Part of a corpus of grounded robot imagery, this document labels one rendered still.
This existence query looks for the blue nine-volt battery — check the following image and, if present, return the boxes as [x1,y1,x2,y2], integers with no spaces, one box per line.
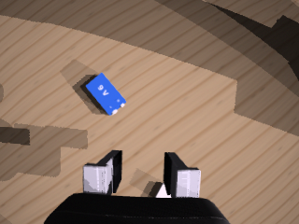
[86,73,126,116]

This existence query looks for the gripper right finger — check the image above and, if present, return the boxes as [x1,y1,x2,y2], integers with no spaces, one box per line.
[164,152,201,198]

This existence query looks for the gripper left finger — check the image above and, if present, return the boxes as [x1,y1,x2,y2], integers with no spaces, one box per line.
[83,150,122,195]

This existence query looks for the green and white eraser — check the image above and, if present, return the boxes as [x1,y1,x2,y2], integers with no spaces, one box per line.
[155,183,171,198]

